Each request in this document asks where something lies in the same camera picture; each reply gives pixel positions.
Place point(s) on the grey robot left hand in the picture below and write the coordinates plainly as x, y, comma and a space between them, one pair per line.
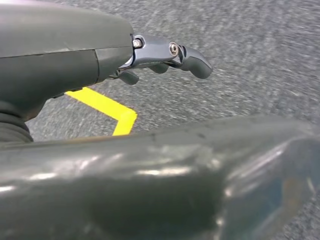
55, 49

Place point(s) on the yellow floor tape square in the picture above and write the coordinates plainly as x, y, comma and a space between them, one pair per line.
109, 107

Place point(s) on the robot left arm ribbed sleeve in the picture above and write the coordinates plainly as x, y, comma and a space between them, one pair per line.
12, 127

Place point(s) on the dark robot left leg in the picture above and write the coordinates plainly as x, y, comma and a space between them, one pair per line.
149, 185

